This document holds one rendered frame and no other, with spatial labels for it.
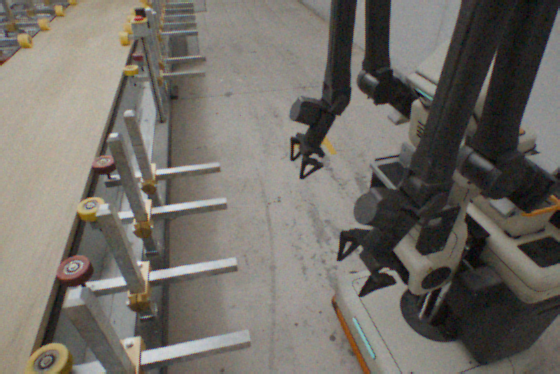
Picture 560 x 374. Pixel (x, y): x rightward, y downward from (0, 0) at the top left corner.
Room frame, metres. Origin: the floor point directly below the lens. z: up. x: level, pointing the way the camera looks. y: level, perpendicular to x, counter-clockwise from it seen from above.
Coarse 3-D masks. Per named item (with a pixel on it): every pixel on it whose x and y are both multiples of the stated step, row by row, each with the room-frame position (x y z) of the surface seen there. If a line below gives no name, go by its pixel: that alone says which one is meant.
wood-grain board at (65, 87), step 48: (96, 0) 4.04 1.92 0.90; (48, 48) 2.44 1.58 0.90; (96, 48) 2.43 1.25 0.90; (0, 96) 1.66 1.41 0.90; (48, 96) 1.66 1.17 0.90; (96, 96) 1.66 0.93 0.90; (0, 144) 1.20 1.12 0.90; (48, 144) 1.20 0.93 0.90; (96, 144) 1.20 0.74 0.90; (0, 192) 0.90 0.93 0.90; (48, 192) 0.90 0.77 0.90; (0, 240) 0.68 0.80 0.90; (48, 240) 0.68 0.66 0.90; (0, 288) 0.52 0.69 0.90; (48, 288) 0.52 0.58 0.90; (0, 336) 0.40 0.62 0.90
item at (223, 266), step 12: (192, 264) 0.67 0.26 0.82; (204, 264) 0.67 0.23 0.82; (216, 264) 0.67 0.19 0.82; (228, 264) 0.67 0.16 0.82; (156, 276) 0.62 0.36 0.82; (168, 276) 0.63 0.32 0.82; (180, 276) 0.63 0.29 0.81; (192, 276) 0.64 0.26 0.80; (204, 276) 0.65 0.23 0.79; (96, 288) 0.58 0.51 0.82; (108, 288) 0.59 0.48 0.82; (120, 288) 0.59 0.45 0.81
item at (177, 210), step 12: (180, 204) 0.90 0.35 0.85; (192, 204) 0.90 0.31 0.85; (204, 204) 0.90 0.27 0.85; (216, 204) 0.90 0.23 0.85; (120, 216) 0.84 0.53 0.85; (132, 216) 0.84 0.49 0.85; (156, 216) 0.86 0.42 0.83; (168, 216) 0.87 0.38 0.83; (180, 216) 0.87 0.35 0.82; (96, 228) 0.81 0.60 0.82
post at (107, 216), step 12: (108, 204) 0.59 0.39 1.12; (96, 216) 0.56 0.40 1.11; (108, 216) 0.57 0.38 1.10; (108, 228) 0.56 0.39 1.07; (120, 228) 0.58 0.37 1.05; (108, 240) 0.56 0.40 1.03; (120, 240) 0.57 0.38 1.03; (120, 252) 0.56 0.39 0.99; (132, 252) 0.59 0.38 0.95; (120, 264) 0.56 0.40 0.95; (132, 264) 0.57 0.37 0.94; (132, 276) 0.56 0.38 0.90; (132, 288) 0.56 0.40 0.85; (144, 312) 0.56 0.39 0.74
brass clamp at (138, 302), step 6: (144, 264) 0.66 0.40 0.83; (150, 264) 0.67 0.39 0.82; (144, 270) 0.64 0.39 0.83; (150, 270) 0.65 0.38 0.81; (144, 276) 0.62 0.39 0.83; (144, 288) 0.58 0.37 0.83; (150, 288) 0.60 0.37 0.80; (132, 294) 0.56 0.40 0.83; (138, 294) 0.56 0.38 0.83; (144, 294) 0.56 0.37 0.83; (150, 294) 0.58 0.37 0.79; (132, 300) 0.54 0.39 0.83; (138, 300) 0.54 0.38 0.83; (144, 300) 0.55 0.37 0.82; (150, 300) 0.55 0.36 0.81; (132, 306) 0.53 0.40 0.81; (138, 306) 0.54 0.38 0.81; (144, 306) 0.54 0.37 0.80
